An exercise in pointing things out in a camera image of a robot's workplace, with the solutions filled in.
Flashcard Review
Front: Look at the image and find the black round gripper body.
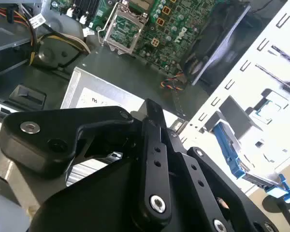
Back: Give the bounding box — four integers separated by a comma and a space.
29, 157, 208, 232

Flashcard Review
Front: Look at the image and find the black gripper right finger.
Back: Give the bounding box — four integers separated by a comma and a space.
157, 99, 283, 232

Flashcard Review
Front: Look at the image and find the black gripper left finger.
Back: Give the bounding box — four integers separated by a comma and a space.
0, 98, 173, 225

